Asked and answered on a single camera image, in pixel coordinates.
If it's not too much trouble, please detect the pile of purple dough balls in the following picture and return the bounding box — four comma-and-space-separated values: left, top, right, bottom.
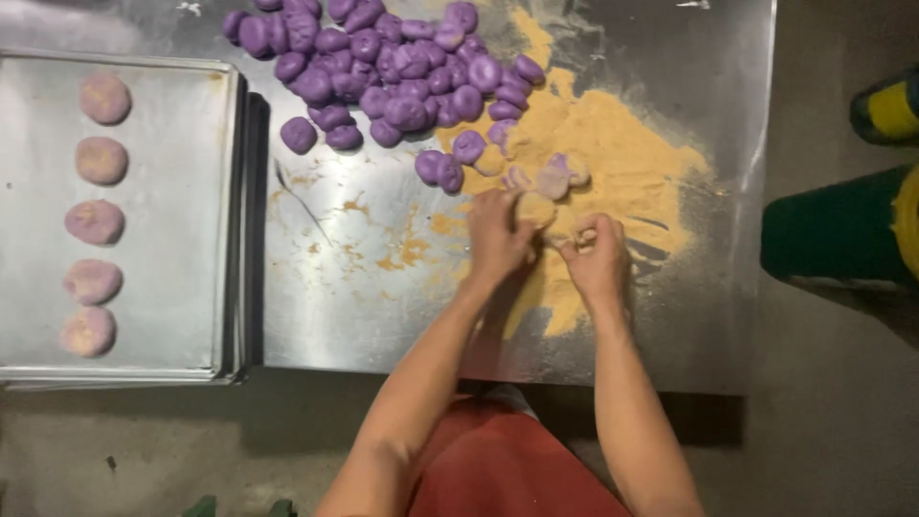
221, 0, 547, 195

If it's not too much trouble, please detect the crumb-coated round dough piece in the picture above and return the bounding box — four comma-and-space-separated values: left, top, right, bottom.
518, 191, 558, 229

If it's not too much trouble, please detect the yellow-coated dough ball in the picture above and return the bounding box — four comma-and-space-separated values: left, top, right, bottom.
474, 146, 507, 178

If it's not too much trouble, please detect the person's right hand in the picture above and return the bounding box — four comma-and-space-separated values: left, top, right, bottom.
556, 213, 634, 310

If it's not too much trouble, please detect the person's left hand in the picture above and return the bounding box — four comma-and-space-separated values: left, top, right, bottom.
467, 188, 541, 288

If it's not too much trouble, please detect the person's white shirt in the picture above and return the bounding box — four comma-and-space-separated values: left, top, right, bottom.
480, 383, 541, 423

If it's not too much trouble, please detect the metal baking tray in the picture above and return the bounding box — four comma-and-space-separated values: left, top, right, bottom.
0, 49, 250, 390

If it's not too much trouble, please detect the flattened coated purple patty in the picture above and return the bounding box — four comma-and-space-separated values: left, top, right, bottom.
64, 199, 126, 247
59, 306, 118, 359
62, 258, 124, 307
78, 73, 133, 126
75, 136, 130, 187

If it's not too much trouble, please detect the large green and yellow container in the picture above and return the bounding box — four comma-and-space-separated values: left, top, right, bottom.
760, 164, 919, 290

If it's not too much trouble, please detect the heap of yellow crumbs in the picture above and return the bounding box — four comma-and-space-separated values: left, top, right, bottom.
429, 6, 715, 340

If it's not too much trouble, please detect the person's red apron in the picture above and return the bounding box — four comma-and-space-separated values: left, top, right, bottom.
405, 393, 633, 517

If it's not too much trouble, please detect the small green and yellow container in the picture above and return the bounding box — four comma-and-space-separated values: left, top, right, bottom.
850, 68, 919, 148

